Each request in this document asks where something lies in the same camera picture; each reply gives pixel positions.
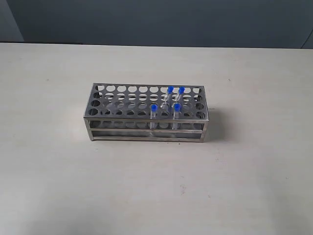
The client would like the blue-capped tube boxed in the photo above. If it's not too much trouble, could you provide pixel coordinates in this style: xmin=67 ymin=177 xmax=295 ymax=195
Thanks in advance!
xmin=161 ymin=86 xmax=174 ymax=110
xmin=172 ymin=103 xmax=181 ymax=130
xmin=150 ymin=104 xmax=158 ymax=129
xmin=172 ymin=86 xmax=185 ymax=107

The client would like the stainless steel test tube rack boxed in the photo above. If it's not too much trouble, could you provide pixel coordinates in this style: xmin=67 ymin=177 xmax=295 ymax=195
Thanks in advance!
xmin=84 ymin=83 xmax=209 ymax=142

